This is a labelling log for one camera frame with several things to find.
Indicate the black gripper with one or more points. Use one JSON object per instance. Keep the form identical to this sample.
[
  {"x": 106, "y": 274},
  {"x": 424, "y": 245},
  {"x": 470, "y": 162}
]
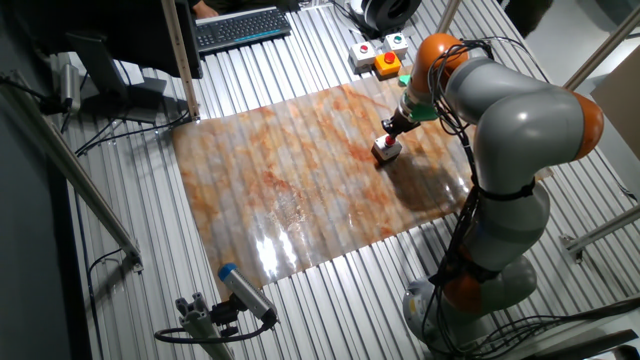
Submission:
[{"x": 406, "y": 120}]

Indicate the grey box red mushroom button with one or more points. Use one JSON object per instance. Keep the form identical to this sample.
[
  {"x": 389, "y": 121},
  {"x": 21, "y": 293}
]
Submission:
[{"x": 386, "y": 152}]

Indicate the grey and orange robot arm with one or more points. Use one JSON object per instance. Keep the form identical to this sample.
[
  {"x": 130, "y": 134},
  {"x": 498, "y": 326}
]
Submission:
[{"x": 525, "y": 130}]

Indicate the orange box red button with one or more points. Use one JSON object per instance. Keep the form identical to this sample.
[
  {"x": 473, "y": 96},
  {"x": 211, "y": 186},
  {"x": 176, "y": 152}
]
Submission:
[{"x": 387, "y": 65}]

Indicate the grey box small red button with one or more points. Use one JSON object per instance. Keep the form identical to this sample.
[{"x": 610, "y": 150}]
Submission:
[{"x": 361, "y": 59}]

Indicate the grey box green button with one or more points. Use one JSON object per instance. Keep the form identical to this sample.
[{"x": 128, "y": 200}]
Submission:
[{"x": 396, "y": 44}]

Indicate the person's bare hand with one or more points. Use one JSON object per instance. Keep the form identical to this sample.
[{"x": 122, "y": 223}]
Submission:
[{"x": 206, "y": 10}]

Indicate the black cylindrical device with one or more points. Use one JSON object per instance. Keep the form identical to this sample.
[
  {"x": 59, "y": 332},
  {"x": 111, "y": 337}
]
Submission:
[{"x": 385, "y": 15}]

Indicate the orange marble pattern mat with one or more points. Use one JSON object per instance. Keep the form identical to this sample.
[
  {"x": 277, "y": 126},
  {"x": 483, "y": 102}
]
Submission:
[{"x": 280, "y": 190}]

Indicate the person in dark clothes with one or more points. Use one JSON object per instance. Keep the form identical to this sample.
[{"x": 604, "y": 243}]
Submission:
[{"x": 527, "y": 15}]

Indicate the black computer keyboard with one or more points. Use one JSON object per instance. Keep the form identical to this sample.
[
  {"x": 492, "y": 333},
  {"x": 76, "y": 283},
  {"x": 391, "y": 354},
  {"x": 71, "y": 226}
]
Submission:
[{"x": 240, "y": 27}]

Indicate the brown cardboard panel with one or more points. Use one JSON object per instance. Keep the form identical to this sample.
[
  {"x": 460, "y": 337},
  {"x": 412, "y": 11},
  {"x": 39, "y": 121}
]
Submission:
[{"x": 622, "y": 105}]

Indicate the black computer monitor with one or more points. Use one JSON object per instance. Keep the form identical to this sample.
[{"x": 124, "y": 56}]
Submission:
[{"x": 140, "y": 40}]

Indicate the dark metal beam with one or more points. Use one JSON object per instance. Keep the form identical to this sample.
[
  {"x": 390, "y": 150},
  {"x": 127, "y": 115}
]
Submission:
[{"x": 590, "y": 345}]

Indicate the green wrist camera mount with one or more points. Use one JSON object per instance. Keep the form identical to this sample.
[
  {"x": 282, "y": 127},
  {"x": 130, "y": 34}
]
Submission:
[{"x": 425, "y": 112}]

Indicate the aluminium frame post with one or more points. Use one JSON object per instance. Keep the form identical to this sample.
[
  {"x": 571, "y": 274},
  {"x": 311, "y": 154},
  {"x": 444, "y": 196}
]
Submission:
[
  {"x": 605, "y": 45},
  {"x": 448, "y": 15}
]

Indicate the silver camera blue cap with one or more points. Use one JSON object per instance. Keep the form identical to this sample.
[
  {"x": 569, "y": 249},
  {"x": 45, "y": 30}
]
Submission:
[{"x": 245, "y": 292}]

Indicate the beige frame post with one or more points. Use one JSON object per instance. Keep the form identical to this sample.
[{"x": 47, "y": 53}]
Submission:
[{"x": 180, "y": 60}]

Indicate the aluminium frame bar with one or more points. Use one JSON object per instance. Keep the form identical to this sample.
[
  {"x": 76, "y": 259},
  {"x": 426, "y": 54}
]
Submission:
[
  {"x": 75, "y": 175},
  {"x": 610, "y": 227}
]

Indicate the black camera bracket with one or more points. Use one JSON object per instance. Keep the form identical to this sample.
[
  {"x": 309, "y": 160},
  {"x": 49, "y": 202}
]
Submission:
[{"x": 222, "y": 315}]

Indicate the aluminium profile camera mount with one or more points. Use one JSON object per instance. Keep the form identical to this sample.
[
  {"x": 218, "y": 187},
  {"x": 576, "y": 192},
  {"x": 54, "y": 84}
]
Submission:
[{"x": 200, "y": 325}]

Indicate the silver cylindrical camera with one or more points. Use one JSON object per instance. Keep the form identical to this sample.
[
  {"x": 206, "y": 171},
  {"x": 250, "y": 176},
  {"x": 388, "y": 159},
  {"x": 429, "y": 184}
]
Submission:
[{"x": 70, "y": 87}]

